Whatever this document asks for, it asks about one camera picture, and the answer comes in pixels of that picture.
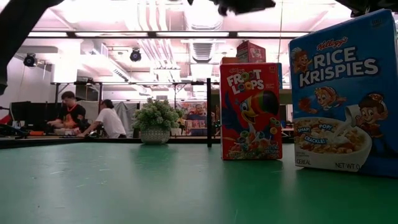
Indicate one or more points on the orange Mini-Wheats cereal box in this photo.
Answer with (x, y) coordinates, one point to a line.
(229, 60)

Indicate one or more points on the red Froot Loops cereal box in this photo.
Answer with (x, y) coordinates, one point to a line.
(250, 124)
(250, 53)

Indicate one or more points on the green potted plant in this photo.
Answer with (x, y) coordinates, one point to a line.
(155, 118)

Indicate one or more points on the colourful printed banner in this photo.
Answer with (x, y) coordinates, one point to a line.
(186, 107)

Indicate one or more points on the black shelf post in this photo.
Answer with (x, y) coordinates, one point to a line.
(209, 124)

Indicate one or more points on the black monitor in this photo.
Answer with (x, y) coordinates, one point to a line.
(28, 115)

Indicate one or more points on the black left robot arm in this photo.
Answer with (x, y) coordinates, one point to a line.
(18, 31)

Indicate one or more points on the black background robot arm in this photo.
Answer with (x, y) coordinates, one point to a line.
(14, 133)

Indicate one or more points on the black ceiling spotlight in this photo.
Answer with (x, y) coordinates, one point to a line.
(135, 55)
(29, 60)

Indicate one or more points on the grey cover cloth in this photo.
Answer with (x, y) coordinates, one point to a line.
(124, 107)

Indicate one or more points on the green table mat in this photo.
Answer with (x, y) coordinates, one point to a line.
(155, 193)

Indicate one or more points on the person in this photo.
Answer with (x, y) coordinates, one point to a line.
(197, 119)
(110, 123)
(73, 113)

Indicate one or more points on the blue Rice Krispies cereal box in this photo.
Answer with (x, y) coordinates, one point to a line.
(280, 76)
(342, 109)

